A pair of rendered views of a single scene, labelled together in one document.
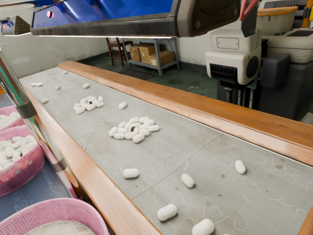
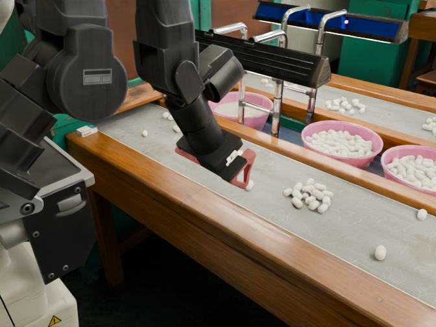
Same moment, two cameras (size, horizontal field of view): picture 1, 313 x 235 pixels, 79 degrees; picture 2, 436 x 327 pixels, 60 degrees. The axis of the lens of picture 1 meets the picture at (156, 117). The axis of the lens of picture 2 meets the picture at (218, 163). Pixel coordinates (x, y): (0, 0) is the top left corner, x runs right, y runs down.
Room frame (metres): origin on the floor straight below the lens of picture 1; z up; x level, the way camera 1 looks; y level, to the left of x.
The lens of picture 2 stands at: (1.51, -0.16, 1.38)
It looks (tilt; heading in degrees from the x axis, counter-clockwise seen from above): 32 degrees down; 168
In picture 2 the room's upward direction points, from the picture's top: straight up
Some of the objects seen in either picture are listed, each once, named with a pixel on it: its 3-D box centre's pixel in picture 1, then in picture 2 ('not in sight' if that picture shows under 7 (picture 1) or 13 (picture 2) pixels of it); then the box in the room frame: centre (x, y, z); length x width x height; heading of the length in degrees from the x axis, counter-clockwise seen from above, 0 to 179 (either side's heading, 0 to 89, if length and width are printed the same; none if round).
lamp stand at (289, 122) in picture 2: not in sight; (307, 69); (0.16, 0.50, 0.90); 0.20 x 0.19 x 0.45; 36
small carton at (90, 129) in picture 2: not in sight; (87, 130); (0.26, -0.35, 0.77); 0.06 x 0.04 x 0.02; 126
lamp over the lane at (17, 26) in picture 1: (12, 26); not in sight; (1.22, 0.68, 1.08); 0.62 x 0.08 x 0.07; 36
